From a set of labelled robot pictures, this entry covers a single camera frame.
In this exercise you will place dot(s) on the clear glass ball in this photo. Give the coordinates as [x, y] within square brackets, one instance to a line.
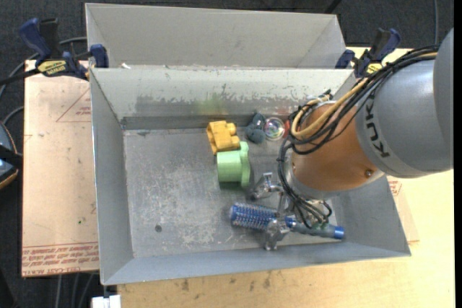
[274, 128]

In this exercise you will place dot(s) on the yellow toy block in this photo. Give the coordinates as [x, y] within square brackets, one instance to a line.
[222, 137]

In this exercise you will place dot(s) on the small red thing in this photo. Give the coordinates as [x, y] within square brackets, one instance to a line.
[287, 128]

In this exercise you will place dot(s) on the grey metal bin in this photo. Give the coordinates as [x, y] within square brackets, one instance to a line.
[173, 191]

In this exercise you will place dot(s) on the blue round hairbrush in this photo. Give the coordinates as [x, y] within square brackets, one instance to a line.
[249, 216]

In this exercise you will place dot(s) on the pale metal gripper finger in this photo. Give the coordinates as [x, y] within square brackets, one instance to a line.
[266, 185]
[274, 232]

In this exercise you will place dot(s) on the brown cardboard board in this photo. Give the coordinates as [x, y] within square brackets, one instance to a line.
[57, 155]

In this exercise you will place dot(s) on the light green plastic cup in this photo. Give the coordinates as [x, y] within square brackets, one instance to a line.
[231, 164]

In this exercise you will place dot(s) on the dark grey toy animal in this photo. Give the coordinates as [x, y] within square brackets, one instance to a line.
[255, 135]

